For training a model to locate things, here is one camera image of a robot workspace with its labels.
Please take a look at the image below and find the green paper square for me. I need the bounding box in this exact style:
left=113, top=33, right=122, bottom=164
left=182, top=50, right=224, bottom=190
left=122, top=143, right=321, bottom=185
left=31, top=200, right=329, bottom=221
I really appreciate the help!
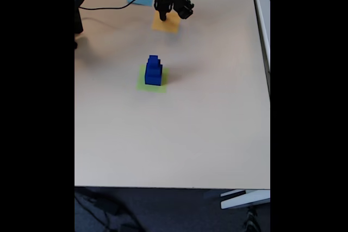
left=136, top=65, right=170, bottom=93

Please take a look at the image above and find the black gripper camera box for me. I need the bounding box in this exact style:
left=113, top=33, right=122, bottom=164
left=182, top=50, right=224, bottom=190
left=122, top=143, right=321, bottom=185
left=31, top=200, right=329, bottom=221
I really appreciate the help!
left=173, top=0, right=195, bottom=20

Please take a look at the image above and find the orange paper square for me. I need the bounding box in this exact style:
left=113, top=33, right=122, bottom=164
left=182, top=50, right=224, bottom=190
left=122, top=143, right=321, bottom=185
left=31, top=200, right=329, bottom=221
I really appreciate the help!
left=151, top=11, right=182, bottom=34

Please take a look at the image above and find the large blue cube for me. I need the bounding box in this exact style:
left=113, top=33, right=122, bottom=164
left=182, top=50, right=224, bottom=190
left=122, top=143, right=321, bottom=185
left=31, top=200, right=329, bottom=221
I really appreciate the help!
left=144, top=72, right=163, bottom=86

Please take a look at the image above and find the medium blue cube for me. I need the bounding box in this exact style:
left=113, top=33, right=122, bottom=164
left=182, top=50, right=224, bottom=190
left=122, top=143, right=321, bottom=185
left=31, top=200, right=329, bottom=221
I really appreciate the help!
left=146, top=62, right=164, bottom=77

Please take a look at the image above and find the white table foot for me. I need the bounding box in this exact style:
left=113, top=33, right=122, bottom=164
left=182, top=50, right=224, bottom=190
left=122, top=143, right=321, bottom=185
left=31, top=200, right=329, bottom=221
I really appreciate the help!
left=220, top=189, right=271, bottom=210

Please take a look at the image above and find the white adjacent table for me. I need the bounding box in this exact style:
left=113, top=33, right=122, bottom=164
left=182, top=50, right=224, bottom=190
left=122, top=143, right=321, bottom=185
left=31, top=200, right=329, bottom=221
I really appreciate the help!
left=249, top=0, right=271, bottom=97

